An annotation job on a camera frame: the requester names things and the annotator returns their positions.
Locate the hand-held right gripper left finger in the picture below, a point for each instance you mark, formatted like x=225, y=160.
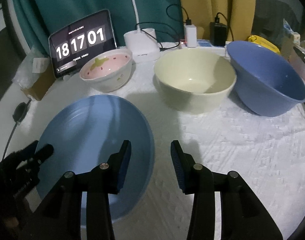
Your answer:
x=123, y=170

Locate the clear plastic bag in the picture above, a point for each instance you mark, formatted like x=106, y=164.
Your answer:
x=22, y=72

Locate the white carton with clutter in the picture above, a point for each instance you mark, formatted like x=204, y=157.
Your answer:
x=290, y=37

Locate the dark glass sliding door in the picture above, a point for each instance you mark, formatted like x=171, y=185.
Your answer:
x=275, y=12

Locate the white power strip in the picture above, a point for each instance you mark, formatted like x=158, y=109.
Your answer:
x=205, y=44

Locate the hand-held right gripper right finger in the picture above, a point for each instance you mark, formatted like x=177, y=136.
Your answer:
x=178, y=172

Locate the tablet showing clock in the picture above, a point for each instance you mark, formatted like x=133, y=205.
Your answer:
x=77, y=42

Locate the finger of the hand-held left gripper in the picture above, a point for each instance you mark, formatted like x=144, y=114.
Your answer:
x=25, y=152
x=45, y=152

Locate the blue bowl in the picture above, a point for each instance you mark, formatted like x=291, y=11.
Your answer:
x=262, y=92

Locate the white paper tag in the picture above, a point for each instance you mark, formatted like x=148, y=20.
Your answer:
x=41, y=65

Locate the strawberry print bowl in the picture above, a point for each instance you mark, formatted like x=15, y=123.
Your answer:
x=110, y=77

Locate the yellow packet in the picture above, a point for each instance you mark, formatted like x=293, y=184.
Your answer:
x=263, y=43

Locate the cardboard box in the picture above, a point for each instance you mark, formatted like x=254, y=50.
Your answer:
x=40, y=87

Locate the white charger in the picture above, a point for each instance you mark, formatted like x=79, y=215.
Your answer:
x=190, y=36

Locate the black charger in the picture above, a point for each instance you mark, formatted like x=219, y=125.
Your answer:
x=218, y=35

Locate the yellow curtain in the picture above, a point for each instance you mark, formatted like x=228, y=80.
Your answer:
x=205, y=0

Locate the white desk lamp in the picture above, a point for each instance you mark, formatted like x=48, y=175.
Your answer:
x=142, y=47

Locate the light blue plate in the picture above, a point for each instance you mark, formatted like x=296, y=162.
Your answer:
x=92, y=130

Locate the cream bowl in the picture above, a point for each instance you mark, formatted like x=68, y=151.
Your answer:
x=192, y=100

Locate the black round puck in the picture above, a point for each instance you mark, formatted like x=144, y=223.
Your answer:
x=18, y=112

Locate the teal curtain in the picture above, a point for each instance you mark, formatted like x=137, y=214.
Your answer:
x=67, y=5

